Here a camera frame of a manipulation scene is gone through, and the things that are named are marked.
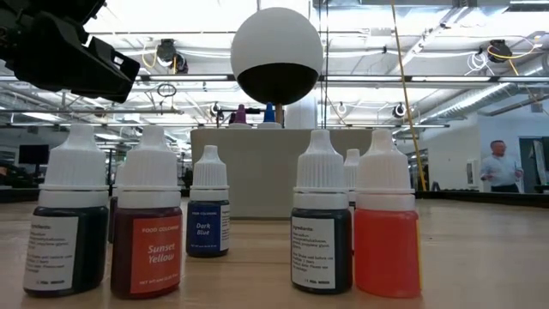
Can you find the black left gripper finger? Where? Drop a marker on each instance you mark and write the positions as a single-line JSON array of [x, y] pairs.
[[107, 73]]

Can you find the large black food coloring bottle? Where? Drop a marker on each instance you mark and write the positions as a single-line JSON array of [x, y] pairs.
[[232, 116]]

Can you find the large purple food coloring bottle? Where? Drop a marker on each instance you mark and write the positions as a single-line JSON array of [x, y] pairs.
[[240, 113]]

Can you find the small dark maroon coloring bottle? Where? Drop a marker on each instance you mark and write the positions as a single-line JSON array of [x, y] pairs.
[[113, 219]]

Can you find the large blue food coloring bottle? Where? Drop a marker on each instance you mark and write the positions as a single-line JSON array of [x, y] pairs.
[[269, 112]]

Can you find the small black food coloring bottle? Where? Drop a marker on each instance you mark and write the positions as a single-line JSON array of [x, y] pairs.
[[70, 240]]

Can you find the small dark blue coloring bottle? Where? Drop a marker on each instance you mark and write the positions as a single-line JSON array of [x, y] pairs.
[[208, 227]]

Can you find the grey plastic tray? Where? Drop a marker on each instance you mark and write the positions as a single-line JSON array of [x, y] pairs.
[[266, 171]]

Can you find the small white-capped coloring bottle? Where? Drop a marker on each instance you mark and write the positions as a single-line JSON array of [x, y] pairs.
[[352, 171]]

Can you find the small dark green coloring bottle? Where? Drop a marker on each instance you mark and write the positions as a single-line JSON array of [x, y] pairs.
[[321, 240]]

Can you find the small orange red coloring bottle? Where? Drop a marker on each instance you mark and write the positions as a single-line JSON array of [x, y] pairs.
[[386, 253]]

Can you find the small sunset yellow coloring bottle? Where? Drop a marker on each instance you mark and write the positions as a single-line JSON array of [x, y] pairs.
[[150, 253]]

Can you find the white globe table lamp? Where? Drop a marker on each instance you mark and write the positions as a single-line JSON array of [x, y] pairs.
[[276, 43]]

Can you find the person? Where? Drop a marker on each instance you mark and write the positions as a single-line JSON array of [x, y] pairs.
[[499, 169]]

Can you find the black wall screen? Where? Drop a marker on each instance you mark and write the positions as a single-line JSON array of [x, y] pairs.
[[30, 154]]

